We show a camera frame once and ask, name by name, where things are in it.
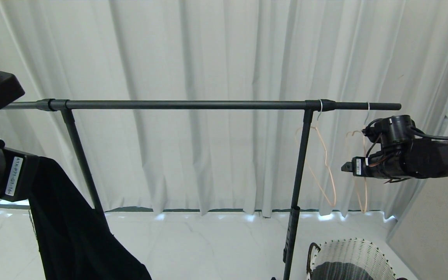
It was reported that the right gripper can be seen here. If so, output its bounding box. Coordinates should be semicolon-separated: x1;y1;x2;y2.
351;150;388;179

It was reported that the pink clothes hanger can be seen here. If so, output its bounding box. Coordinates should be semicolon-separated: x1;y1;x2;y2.
295;111;337;208
345;113;371;214

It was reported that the black t-shirt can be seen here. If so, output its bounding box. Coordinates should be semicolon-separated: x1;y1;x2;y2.
28;156;152;280

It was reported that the white laundry basket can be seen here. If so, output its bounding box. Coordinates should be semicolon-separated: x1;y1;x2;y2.
306;238;398;280

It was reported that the black clothes rack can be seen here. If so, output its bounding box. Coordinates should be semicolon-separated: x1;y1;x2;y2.
2;99;402;280

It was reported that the white curtain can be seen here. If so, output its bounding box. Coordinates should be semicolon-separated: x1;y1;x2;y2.
0;0;448;217

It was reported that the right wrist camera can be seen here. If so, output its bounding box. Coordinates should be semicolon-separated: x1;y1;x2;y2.
362;122;382;145

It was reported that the black cable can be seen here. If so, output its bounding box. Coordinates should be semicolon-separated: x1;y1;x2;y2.
364;118;448;141

